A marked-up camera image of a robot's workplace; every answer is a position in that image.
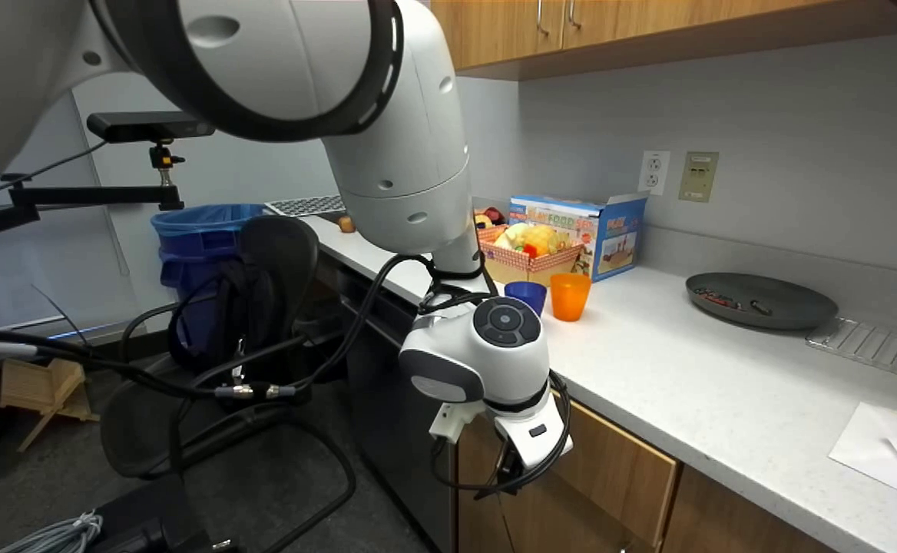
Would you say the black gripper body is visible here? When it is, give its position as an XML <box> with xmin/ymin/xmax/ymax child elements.
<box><xmin>486</xmin><ymin>432</ymin><xmax>534</xmax><ymax>491</ymax></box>

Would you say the wooden drawer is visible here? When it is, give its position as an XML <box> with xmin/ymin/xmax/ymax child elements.
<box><xmin>455</xmin><ymin>395</ymin><xmax>683</xmax><ymax>549</ymax></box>

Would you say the blue plastic cup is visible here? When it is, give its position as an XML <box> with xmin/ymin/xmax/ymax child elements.
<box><xmin>500</xmin><ymin>280</ymin><xmax>552</xmax><ymax>321</ymax></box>

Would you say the orange plastic cup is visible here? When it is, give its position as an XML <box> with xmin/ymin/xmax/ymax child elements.
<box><xmin>546</xmin><ymin>272</ymin><xmax>595</xmax><ymax>327</ymax></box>

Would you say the wooden base cabinet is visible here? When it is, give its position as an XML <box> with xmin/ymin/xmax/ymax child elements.
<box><xmin>455</xmin><ymin>395</ymin><xmax>844</xmax><ymax>553</ymax></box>

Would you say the yellow toy banana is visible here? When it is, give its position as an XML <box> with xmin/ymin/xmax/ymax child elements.
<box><xmin>491</xmin><ymin>220</ymin><xmax>563</xmax><ymax>262</ymax></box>

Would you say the play food toy box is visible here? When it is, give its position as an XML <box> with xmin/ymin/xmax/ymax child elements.
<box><xmin>506</xmin><ymin>195</ymin><xmax>650</xmax><ymax>286</ymax></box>

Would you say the black round pan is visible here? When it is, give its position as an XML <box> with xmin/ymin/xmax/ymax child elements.
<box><xmin>683</xmin><ymin>272</ymin><xmax>840</xmax><ymax>335</ymax></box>

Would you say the grey keyboard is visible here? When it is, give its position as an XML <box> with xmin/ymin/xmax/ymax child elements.
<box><xmin>262</xmin><ymin>195</ymin><xmax>350</xmax><ymax>224</ymax></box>

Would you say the black mesh office chair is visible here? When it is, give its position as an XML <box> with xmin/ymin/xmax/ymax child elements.
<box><xmin>95</xmin><ymin>211</ymin><xmax>363</xmax><ymax>553</ymax></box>

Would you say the white paper sheet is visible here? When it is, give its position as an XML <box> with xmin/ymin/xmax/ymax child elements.
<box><xmin>825</xmin><ymin>400</ymin><xmax>897</xmax><ymax>514</ymax></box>

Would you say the blue recycling bin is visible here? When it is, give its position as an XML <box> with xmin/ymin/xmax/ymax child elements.
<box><xmin>151</xmin><ymin>200</ymin><xmax>267</xmax><ymax>346</ymax></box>

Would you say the brown cardboard piece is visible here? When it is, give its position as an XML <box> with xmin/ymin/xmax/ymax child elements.
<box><xmin>0</xmin><ymin>357</ymin><xmax>100</xmax><ymax>455</ymax></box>

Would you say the wooden upper cabinet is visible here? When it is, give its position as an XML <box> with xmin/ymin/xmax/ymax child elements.
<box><xmin>426</xmin><ymin>0</ymin><xmax>897</xmax><ymax>84</ymax></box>

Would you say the black robot cable harness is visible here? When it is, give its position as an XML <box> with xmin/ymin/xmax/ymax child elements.
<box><xmin>0</xmin><ymin>249</ymin><xmax>491</xmax><ymax>409</ymax></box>

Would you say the white wall outlet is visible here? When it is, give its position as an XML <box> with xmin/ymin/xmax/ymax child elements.
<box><xmin>637</xmin><ymin>147</ymin><xmax>677</xmax><ymax>200</ymax></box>

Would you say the tan wall switch plate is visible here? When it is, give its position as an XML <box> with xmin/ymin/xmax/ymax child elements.
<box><xmin>677</xmin><ymin>147</ymin><xmax>722</xmax><ymax>206</ymax></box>

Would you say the black stereo camera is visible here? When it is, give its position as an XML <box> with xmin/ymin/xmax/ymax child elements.
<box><xmin>84</xmin><ymin>107</ymin><xmax>218</xmax><ymax>146</ymax></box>

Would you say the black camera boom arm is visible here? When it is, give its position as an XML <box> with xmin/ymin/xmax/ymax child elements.
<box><xmin>0</xmin><ymin>139</ymin><xmax>186</xmax><ymax>245</ymax></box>

